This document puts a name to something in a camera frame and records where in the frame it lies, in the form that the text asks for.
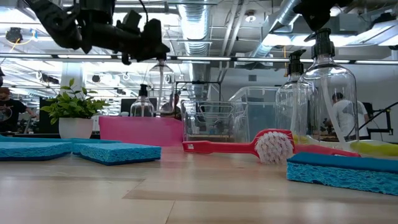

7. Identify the person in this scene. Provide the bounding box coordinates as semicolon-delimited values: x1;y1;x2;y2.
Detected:
0;86;37;134
331;91;370;140
160;93;183;121

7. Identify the clear bin with handles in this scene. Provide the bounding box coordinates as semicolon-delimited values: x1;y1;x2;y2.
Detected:
180;100;249;144

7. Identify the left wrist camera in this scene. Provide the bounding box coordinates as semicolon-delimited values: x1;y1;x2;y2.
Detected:
122;9;144;32

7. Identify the black ceiling device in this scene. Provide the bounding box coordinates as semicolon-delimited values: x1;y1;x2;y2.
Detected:
5;27;24;43

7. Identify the blue scrub sponge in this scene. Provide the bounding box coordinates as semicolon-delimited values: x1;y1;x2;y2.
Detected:
72;142;162;166
0;141;74;162
285;151;398;197

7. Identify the yellow-green dish brush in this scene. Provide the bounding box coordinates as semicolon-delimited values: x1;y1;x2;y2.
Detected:
292;133;398;158

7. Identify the red dish brush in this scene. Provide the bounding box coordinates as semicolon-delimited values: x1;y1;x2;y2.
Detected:
292;143;361;158
182;128;295;165

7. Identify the silver ventilation duct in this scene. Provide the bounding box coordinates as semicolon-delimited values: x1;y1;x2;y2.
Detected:
248;0;299;60
177;0;216;85

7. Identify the pink plastic bin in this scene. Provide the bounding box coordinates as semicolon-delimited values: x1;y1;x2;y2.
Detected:
98;116;185;147

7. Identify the clear soap pump bottle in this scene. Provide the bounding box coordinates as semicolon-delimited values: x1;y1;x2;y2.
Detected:
129;83;155;118
147;58;176;118
275;49;308;139
297;27;361;149

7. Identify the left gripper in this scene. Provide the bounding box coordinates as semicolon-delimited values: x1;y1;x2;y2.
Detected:
93;17;171;66

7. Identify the tall clear plastic bin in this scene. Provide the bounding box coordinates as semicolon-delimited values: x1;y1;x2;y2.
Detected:
228;86;280;144

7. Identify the black aluminium table frame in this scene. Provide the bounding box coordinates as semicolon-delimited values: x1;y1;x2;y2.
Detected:
0;132;101;140

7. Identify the long ceiling light strip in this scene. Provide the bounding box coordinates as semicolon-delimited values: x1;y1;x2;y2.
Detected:
0;53;398;65

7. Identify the green plant in white pot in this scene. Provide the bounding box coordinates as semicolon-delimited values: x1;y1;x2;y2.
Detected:
40;78;110;140

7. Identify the black monitor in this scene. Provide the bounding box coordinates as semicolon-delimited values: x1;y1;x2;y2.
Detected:
39;97;62;134

